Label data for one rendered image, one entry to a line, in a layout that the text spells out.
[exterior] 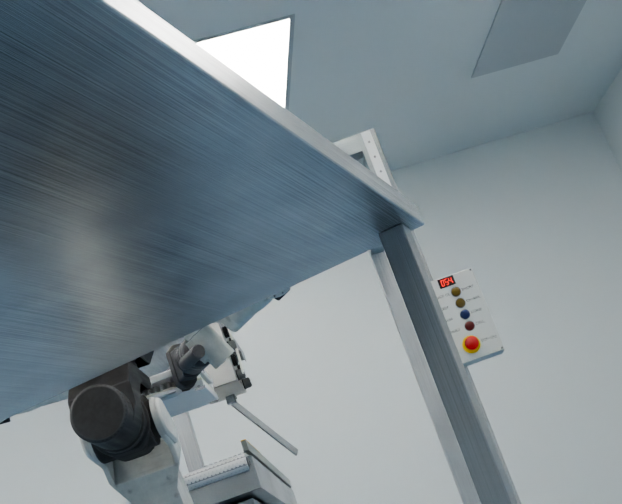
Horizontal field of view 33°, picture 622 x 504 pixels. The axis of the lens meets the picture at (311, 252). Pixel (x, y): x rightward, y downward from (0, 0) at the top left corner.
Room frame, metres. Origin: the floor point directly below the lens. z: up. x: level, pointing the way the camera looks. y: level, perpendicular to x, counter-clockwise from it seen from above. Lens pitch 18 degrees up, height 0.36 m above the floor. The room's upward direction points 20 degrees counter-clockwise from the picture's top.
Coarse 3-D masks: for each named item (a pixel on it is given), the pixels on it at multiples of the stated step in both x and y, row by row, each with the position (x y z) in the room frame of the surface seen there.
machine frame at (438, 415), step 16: (416, 240) 3.01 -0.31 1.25; (384, 256) 4.11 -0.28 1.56; (384, 272) 4.10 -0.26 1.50; (384, 288) 4.10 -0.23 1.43; (400, 304) 4.10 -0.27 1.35; (400, 320) 4.10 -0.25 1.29; (400, 336) 4.14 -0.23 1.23; (416, 336) 4.11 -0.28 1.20; (416, 352) 4.10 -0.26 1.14; (416, 368) 4.10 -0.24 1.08; (432, 384) 4.10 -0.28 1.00; (432, 400) 4.10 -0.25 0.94; (480, 400) 3.01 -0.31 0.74; (176, 416) 4.08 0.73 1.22; (432, 416) 4.10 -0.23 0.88; (192, 432) 4.08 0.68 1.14; (448, 432) 4.10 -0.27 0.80; (192, 448) 4.08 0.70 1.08; (448, 448) 4.10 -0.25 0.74; (496, 448) 3.01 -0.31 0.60; (192, 464) 4.08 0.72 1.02; (448, 464) 4.15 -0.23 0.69; (464, 464) 4.10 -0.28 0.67; (464, 480) 4.10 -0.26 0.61; (464, 496) 4.10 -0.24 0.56
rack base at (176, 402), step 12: (204, 384) 2.68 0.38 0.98; (156, 396) 2.66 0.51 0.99; (168, 396) 2.67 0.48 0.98; (180, 396) 2.69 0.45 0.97; (192, 396) 2.74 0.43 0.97; (204, 396) 2.79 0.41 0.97; (216, 396) 2.87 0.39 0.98; (168, 408) 2.78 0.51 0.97; (180, 408) 2.83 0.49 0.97; (192, 408) 2.88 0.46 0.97
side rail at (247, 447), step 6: (246, 444) 3.07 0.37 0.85; (246, 450) 3.07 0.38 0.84; (252, 450) 3.17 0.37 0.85; (258, 456) 3.31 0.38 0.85; (264, 462) 3.46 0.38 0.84; (270, 468) 3.62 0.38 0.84; (276, 468) 3.88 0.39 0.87; (276, 474) 3.82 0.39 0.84; (282, 474) 4.09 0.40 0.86; (282, 480) 4.06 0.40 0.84; (288, 480) 4.31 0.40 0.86; (288, 486) 4.32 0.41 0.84
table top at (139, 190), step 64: (0, 0) 0.63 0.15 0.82; (64, 0) 0.66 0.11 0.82; (128, 0) 0.72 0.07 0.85; (0, 64) 0.71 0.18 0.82; (64, 64) 0.74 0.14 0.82; (128, 64) 0.78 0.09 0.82; (192, 64) 0.81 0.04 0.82; (0, 128) 0.80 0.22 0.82; (64, 128) 0.84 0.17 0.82; (128, 128) 0.88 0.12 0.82; (192, 128) 0.93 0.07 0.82; (256, 128) 0.98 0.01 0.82; (0, 192) 0.92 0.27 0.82; (64, 192) 0.97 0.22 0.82; (128, 192) 1.02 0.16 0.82; (192, 192) 1.08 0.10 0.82; (256, 192) 1.15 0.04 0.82; (320, 192) 1.22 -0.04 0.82; (384, 192) 1.32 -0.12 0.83; (0, 256) 1.07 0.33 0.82; (64, 256) 1.13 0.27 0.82; (128, 256) 1.20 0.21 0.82; (192, 256) 1.28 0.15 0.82; (256, 256) 1.37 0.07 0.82; (320, 256) 1.47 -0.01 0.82; (0, 320) 1.26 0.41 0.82; (64, 320) 1.35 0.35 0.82; (128, 320) 1.45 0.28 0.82; (192, 320) 1.56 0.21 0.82; (0, 384) 1.53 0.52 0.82; (64, 384) 1.66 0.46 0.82
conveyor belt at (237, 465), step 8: (240, 456) 3.07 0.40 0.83; (216, 464) 3.07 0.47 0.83; (224, 464) 3.06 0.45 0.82; (232, 464) 3.06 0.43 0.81; (240, 464) 3.06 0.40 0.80; (192, 472) 3.07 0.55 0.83; (200, 472) 3.06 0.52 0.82; (208, 472) 3.06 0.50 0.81; (216, 472) 3.06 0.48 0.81; (224, 472) 3.06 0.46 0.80; (232, 472) 3.07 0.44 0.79; (240, 472) 3.08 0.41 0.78; (184, 480) 3.06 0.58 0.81; (192, 480) 3.06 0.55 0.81; (200, 480) 3.06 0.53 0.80; (208, 480) 3.06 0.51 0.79; (216, 480) 3.07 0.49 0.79; (192, 488) 3.07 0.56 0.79
